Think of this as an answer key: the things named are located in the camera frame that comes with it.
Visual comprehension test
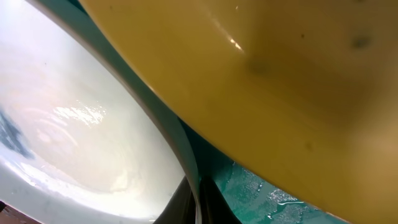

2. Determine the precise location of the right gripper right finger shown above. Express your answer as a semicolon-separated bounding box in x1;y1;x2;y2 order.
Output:
200;176;242;224

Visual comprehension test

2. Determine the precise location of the light blue plate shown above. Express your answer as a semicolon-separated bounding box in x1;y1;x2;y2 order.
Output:
1;1;185;223

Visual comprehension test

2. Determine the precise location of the yellow plate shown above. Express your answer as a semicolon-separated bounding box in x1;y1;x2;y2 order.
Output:
82;0;397;223

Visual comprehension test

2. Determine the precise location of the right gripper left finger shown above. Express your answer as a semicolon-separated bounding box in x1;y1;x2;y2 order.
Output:
154;177;196;224

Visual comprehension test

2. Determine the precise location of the large teal serving tray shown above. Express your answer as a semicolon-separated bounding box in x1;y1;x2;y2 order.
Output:
30;0;346;224

